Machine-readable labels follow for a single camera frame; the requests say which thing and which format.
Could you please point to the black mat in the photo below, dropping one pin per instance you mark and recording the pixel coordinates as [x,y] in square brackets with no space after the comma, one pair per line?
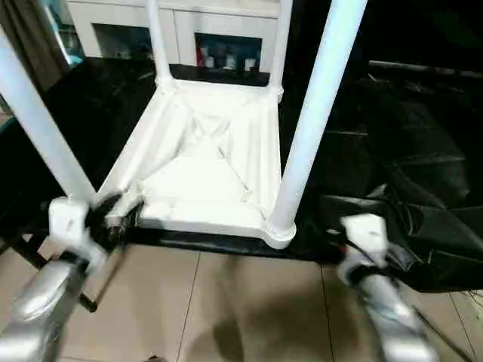
[396,169]

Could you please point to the black metal table frame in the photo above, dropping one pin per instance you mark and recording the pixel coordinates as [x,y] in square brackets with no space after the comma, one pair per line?
[56,279]

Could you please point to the white display cabinet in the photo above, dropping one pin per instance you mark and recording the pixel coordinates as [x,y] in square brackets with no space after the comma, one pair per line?
[211,19]

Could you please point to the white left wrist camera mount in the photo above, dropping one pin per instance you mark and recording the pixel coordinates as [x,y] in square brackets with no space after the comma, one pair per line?
[66,222]

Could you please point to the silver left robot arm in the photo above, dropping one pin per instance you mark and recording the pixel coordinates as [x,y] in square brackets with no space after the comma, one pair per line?
[41,301]

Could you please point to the white plastic table leg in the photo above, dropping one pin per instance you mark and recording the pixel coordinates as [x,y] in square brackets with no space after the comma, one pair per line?
[281,45]
[160,41]
[37,113]
[320,94]

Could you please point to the dark low furniture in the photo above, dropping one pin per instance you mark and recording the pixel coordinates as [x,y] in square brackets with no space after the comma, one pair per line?
[426,75]

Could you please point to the white cup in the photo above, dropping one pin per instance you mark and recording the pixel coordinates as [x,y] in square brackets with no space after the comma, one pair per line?
[210,60]

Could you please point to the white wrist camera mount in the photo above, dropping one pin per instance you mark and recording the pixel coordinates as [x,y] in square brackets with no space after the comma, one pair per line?
[368,234]
[66,222]

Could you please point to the grey curtain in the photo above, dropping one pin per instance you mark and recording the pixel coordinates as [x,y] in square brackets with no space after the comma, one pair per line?
[26,34]

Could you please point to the black cabinet with gold label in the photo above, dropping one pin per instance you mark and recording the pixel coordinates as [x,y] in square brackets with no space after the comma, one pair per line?
[302,30]

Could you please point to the white plastic table top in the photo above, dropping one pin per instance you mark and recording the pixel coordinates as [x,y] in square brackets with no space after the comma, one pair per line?
[196,169]

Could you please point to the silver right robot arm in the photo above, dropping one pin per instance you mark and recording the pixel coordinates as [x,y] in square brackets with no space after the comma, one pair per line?
[388,316]

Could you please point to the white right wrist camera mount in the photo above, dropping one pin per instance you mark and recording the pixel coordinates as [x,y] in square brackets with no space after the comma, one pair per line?
[368,234]

